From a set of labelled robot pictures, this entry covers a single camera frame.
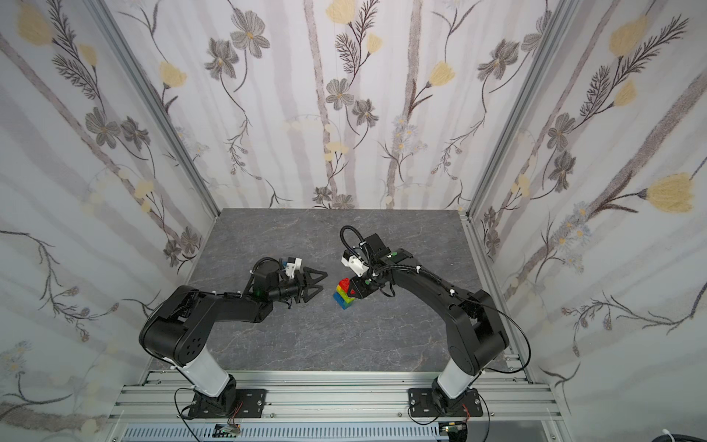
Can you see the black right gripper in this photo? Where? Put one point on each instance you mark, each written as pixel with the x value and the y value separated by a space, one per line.
pixel 365 284

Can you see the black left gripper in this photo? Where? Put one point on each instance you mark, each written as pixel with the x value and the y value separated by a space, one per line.
pixel 308 283

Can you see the left circuit board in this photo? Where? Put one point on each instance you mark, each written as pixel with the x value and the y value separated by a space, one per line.
pixel 226 431

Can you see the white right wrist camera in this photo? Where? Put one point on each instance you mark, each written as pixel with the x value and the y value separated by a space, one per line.
pixel 353 262

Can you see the red lego brick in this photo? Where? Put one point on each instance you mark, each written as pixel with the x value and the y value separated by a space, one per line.
pixel 345 284

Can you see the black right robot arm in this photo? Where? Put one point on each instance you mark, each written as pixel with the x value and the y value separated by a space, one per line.
pixel 475 332

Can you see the lime green lego brick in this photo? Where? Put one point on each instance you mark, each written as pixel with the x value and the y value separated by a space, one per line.
pixel 347 300

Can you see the aluminium frame rail front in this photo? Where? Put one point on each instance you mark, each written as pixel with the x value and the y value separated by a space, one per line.
pixel 516 408

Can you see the white perforated cable duct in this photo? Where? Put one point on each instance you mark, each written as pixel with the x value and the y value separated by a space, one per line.
pixel 286 432

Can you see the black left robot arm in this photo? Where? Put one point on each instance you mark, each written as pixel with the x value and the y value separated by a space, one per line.
pixel 177 332

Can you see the right circuit board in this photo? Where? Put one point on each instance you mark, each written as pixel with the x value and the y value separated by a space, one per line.
pixel 454 432

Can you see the circuit board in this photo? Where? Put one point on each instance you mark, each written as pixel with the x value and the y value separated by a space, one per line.
pixel 454 432
pixel 226 431

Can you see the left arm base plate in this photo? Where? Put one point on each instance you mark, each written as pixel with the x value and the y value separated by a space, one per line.
pixel 240 404

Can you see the blue lego brick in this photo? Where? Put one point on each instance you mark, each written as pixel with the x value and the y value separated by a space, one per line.
pixel 339 301

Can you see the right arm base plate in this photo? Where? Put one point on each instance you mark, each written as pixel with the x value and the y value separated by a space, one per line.
pixel 433 403

